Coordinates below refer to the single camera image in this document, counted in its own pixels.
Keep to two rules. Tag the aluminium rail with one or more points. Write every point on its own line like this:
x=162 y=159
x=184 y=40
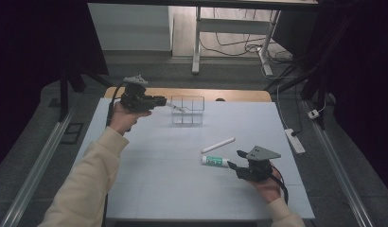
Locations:
x=340 y=176
x=37 y=170

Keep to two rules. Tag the clear acrylic organizer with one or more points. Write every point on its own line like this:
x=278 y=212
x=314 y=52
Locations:
x=187 y=110

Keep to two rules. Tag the person's right hand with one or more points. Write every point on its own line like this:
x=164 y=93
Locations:
x=268 y=189

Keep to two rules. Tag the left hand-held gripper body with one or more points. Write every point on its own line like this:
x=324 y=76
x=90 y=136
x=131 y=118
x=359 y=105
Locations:
x=135 y=97

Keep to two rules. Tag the black table grommet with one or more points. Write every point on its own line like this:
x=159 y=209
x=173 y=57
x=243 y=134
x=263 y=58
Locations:
x=220 y=100

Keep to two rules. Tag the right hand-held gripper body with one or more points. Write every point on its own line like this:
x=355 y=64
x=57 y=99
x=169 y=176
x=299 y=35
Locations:
x=256 y=171

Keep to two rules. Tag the white adapter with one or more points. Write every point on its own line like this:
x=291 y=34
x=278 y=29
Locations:
x=313 y=114

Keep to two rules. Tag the white power strip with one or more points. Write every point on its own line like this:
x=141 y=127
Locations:
x=294 y=141

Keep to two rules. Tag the white green glue stick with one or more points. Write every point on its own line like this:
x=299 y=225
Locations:
x=215 y=161

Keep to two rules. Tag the black stand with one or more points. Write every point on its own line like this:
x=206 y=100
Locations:
x=315 y=82
x=64 y=94

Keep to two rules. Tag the white cabinet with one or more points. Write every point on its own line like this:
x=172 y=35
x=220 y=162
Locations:
x=129 y=28

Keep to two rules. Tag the black floor frame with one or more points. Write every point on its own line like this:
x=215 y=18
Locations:
x=64 y=137

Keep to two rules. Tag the white table mat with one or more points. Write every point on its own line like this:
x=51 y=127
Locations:
x=189 y=195

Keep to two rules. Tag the person's left hand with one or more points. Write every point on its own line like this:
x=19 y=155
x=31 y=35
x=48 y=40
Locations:
x=126 y=119

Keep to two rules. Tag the white frame desk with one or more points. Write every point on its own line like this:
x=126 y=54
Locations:
x=233 y=26

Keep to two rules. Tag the white marker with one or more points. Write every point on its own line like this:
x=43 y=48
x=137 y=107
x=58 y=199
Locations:
x=218 y=145

